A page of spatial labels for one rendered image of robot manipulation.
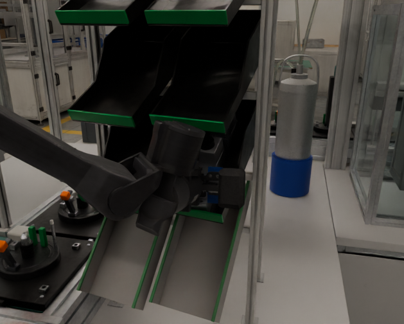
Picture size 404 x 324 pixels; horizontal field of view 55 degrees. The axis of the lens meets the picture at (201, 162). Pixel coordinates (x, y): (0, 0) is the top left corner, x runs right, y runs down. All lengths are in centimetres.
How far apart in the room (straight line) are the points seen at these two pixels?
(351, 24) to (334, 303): 111
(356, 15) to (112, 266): 134
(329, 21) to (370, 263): 1002
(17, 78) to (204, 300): 560
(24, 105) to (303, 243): 538
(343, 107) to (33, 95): 493
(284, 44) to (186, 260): 730
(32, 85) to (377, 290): 534
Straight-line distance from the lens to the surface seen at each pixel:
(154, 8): 65
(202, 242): 81
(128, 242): 85
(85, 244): 106
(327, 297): 108
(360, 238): 135
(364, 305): 149
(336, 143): 183
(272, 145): 194
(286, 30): 795
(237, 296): 104
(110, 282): 85
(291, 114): 144
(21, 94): 620
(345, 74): 177
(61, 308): 90
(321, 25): 1116
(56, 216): 122
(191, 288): 80
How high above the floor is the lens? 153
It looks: 21 degrees down
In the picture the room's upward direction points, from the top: straight up
